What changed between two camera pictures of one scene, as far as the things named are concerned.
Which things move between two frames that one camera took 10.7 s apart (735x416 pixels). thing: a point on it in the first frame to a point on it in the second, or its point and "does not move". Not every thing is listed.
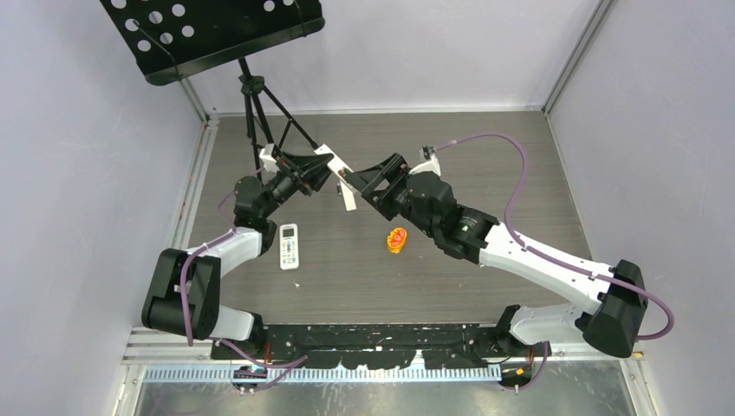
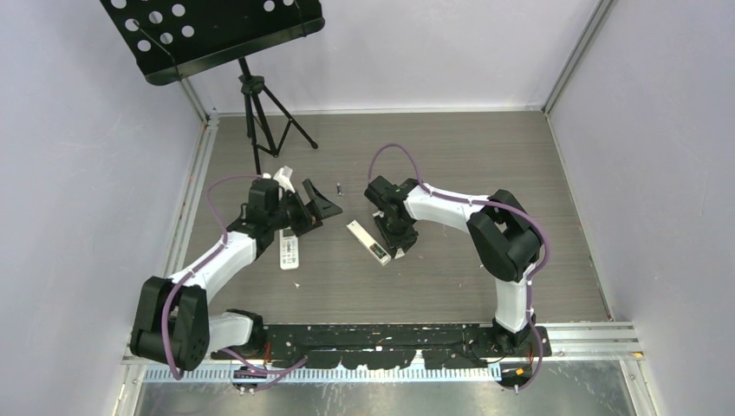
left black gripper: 308,173 to 307,223
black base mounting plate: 366,347 does not move
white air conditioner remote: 289,243 does not move
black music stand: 171,38 does not move
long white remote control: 338,166 to 369,243
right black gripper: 395,170 to 395,241
